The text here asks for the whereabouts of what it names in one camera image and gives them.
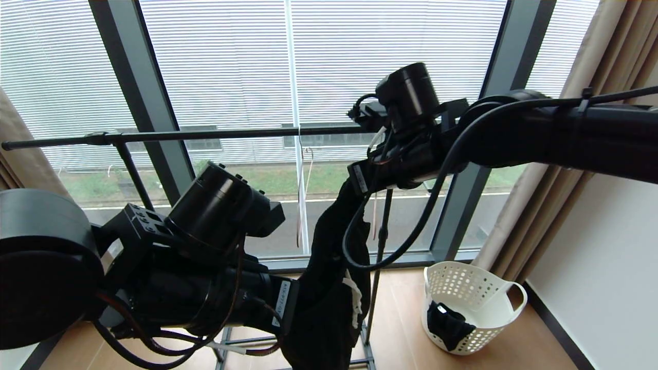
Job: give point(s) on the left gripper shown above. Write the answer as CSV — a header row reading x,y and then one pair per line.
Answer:
x,y
247,298

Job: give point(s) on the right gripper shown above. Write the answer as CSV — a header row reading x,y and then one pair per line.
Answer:
x,y
406,164

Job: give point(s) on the black shorts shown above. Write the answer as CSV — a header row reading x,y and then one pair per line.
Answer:
x,y
329,288

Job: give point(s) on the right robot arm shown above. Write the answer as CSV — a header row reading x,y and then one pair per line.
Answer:
x,y
565,133

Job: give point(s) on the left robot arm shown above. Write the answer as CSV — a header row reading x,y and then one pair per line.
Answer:
x,y
46,267

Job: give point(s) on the white laundry basket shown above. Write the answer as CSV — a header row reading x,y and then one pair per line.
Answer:
x,y
478,288

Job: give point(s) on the black clothes rack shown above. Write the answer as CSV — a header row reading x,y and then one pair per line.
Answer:
x,y
205,135

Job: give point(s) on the beige curtain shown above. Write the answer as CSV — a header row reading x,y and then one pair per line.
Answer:
x,y
25,154
565,205

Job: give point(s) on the black garment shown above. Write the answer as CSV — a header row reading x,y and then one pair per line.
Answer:
x,y
450,326

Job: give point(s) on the window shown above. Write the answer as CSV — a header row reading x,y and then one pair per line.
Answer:
x,y
139,77

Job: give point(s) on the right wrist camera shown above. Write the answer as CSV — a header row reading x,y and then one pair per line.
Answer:
x,y
367,112

